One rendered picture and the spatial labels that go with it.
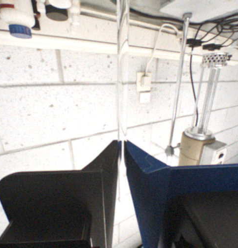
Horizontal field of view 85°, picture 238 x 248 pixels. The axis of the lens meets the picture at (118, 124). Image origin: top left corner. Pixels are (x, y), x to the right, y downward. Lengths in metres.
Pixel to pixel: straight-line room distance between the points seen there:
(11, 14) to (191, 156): 0.59
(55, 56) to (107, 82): 0.21
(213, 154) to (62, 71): 0.56
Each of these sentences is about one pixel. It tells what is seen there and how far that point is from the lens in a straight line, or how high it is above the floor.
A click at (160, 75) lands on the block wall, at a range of 0.76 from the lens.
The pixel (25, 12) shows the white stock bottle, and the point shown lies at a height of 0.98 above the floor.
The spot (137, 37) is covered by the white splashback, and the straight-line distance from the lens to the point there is 0.62.
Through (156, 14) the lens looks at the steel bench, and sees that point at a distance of 0.59.
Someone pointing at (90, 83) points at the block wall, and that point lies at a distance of 0.56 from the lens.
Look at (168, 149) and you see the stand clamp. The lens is 0.62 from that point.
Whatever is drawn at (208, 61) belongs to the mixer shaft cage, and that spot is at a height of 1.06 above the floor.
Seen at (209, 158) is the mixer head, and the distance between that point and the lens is 0.49.
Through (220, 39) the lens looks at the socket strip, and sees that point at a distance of 0.95.
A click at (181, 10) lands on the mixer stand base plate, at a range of 0.56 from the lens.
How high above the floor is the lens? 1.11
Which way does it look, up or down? 19 degrees up
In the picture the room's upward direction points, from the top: 180 degrees clockwise
